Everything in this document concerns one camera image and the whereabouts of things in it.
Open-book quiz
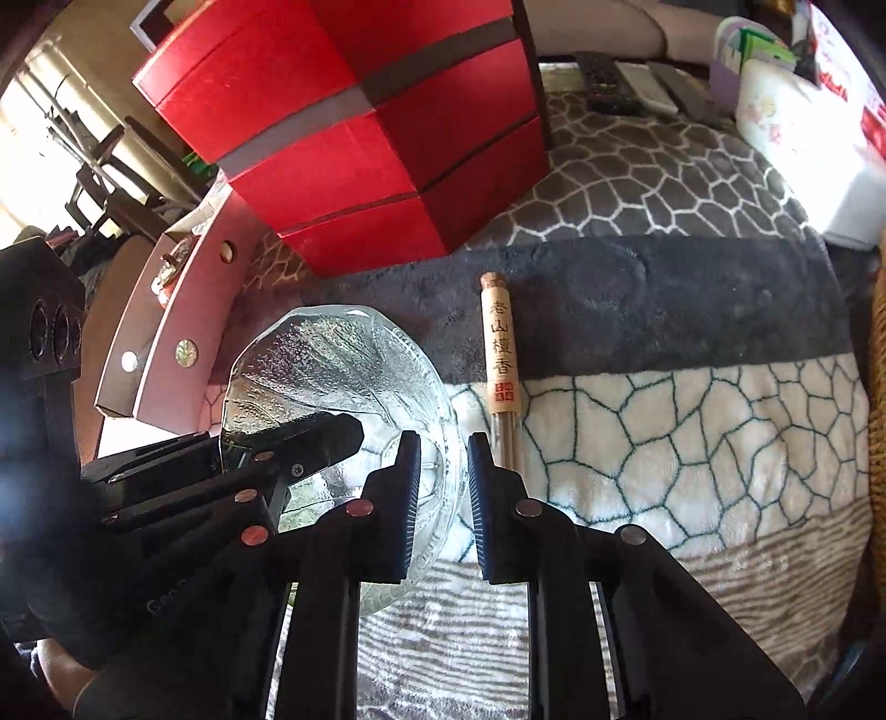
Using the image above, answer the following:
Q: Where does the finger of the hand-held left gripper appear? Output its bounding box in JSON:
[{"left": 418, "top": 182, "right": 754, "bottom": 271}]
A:
[
  {"left": 81, "top": 412, "right": 365, "bottom": 515},
  {"left": 102, "top": 483, "right": 290, "bottom": 577}
]

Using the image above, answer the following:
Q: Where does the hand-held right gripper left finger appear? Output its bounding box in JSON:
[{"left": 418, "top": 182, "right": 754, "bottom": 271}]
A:
[{"left": 273, "top": 429, "right": 423, "bottom": 720}]

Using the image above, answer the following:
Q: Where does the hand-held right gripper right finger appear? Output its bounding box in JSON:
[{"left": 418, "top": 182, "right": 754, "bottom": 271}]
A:
[{"left": 467, "top": 430, "right": 810, "bottom": 720}]

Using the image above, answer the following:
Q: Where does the clear glass bowl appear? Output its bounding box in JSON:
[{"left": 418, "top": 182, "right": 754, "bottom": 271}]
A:
[{"left": 220, "top": 305, "right": 468, "bottom": 617}]

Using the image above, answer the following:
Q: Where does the incense stick tube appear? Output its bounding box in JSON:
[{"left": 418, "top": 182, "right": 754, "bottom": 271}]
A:
[{"left": 480, "top": 271, "right": 527, "bottom": 472}]

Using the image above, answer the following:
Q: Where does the white cardboard box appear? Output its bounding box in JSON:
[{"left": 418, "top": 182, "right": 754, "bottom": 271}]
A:
[{"left": 93, "top": 187, "right": 267, "bottom": 434}]

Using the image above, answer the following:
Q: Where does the lavender storage container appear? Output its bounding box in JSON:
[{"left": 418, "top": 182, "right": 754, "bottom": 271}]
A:
[{"left": 713, "top": 15, "right": 797, "bottom": 94}]

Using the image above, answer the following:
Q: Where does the person's left hand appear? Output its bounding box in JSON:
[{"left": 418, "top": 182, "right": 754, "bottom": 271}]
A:
[{"left": 34, "top": 635, "right": 94, "bottom": 703}]

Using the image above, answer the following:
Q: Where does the dark wooden chair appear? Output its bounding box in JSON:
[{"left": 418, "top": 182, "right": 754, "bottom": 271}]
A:
[{"left": 62, "top": 117, "right": 209, "bottom": 236}]

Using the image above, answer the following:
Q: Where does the red octagonal tiered box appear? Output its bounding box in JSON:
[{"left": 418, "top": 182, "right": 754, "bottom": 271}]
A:
[{"left": 130, "top": 0, "right": 555, "bottom": 276}]

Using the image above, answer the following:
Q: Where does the black remote control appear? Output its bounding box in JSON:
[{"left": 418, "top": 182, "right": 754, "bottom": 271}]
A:
[{"left": 571, "top": 52, "right": 641, "bottom": 115}]

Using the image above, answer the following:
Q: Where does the wicker basket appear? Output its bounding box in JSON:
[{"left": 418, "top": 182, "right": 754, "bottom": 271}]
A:
[{"left": 870, "top": 228, "right": 886, "bottom": 337}]

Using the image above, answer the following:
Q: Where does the white remote control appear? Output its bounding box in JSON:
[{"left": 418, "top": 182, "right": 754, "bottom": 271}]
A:
[{"left": 615, "top": 61, "right": 679, "bottom": 116}]

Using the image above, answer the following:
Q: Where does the grey remote control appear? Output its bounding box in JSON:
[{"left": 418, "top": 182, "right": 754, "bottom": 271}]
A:
[{"left": 647, "top": 61, "right": 728, "bottom": 127}]

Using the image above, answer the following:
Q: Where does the white tissue box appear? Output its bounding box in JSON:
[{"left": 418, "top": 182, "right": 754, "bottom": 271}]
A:
[{"left": 735, "top": 59, "right": 886, "bottom": 249}]

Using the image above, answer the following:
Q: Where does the brown sofa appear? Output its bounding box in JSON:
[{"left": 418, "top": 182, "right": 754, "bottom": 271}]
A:
[{"left": 516, "top": 0, "right": 721, "bottom": 62}]

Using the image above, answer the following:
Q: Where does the red white snack bag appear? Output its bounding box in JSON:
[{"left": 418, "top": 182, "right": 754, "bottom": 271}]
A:
[{"left": 806, "top": 0, "right": 886, "bottom": 150}]

